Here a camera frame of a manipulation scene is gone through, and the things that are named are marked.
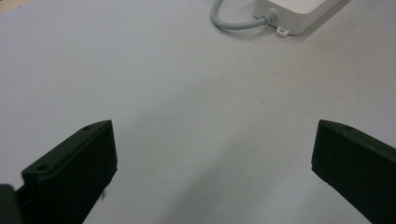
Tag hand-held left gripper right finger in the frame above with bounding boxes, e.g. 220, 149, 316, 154
310, 119, 396, 224

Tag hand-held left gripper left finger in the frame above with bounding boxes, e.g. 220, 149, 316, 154
16, 119, 119, 224

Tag grey power cable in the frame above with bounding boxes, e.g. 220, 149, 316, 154
210, 0, 279, 32

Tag white power strip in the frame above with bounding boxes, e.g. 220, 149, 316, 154
251, 0, 346, 38

